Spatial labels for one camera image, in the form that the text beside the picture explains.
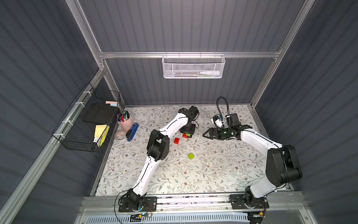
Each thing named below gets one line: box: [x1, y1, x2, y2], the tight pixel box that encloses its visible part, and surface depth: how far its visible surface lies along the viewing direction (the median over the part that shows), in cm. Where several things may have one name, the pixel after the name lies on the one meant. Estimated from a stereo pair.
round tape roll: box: [114, 129, 128, 140], surface depth 104 cm
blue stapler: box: [125, 122, 140, 142], surface depth 104 cm
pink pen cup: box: [116, 110, 133, 132], surface depth 100 cm
